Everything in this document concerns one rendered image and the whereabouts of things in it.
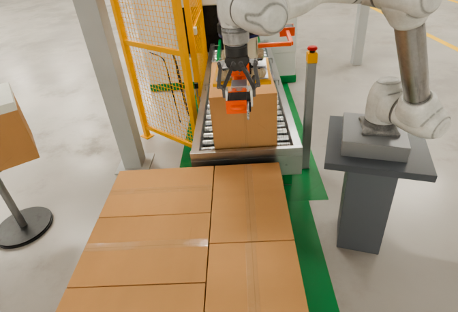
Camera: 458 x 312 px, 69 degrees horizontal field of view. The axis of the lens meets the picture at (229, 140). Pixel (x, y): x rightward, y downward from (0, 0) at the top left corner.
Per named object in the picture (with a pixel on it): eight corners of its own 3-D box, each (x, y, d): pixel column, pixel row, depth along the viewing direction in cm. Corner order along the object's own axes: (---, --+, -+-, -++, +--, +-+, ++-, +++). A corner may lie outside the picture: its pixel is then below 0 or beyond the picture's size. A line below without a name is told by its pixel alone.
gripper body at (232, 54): (249, 39, 112) (249, 65, 117) (223, 40, 113) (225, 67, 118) (249, 45, 106) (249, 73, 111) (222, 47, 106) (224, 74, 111)
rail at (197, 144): (211, 58, 413) (210, 43, 403) (215, 58, 413) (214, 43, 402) (193, 176, 219) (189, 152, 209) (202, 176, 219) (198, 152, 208)
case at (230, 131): (217, 110, 264) (211, 62, 243) (266, 107, 263) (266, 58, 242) (215, 153, 214) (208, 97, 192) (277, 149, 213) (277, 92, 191)
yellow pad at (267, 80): (250, 61, 191) (250, 52, 188) (268, 60, 190) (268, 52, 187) (251, 85, 163) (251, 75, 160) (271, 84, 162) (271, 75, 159)
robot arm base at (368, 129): (392, 116, 182) (394, 107, 179) (401, 137, 164) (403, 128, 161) (357, 114, 186) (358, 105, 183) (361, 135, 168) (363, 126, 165)
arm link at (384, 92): (379, 107, 179) (388, 69, 167) (408, 122, 165) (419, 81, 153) (356, 115, 173) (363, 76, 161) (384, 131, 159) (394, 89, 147)
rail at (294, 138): (264, 55, 410) (264, 39, 400) (268, 54, 410) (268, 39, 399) (293, 171, 216) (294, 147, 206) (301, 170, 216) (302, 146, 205)
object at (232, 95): (227, 103, 125) (226, 91, 123) (247, 102, 125) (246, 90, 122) (226, 114, 118) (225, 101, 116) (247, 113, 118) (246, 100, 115)
